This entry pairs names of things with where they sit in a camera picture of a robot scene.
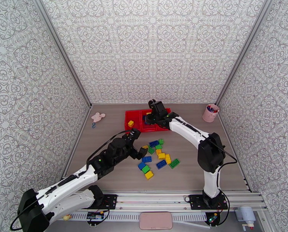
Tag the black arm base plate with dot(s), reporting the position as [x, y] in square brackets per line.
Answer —
[110, 201]
[196, 202]

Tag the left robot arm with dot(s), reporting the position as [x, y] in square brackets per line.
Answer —
[62, 192]

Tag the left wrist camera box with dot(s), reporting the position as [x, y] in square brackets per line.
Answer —
[133, 134]

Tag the white plastic device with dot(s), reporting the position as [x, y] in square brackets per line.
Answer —
[245, 213]

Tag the red marker pen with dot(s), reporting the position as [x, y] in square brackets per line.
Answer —
[214, 110]

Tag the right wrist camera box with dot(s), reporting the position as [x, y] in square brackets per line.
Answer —
[159, 108]

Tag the aluminium table side rail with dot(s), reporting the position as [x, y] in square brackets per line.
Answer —
[224, 127]
[82, 127]

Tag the blue marker pen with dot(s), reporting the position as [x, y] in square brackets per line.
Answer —
[208, 108]

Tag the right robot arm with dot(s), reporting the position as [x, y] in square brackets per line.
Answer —
[211, 154]

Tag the yellow duck toy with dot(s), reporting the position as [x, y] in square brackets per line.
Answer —
[67, 217]

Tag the small circuit board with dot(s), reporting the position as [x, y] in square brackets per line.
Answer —
[212, 218]
[95, 216]

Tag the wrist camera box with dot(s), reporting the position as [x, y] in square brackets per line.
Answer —
[159, 108]
[133, 134]

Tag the aluminium frame post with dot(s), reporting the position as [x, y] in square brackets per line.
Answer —
[232, 69]
[72, 69]

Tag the pink cup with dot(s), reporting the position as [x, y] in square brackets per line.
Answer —
[209, 116]

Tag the red three-compartment bin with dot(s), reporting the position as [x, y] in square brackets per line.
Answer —
[128, 115]

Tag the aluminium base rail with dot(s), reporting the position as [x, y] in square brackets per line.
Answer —
[153, 200]

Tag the yellow lego brick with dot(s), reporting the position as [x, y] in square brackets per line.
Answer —
[158, 151]
[161, 156]
[168, 158]
[149, 175]
[130, 123]

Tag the pink rectangular case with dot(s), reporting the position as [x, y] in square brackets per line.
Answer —
[155, 221]

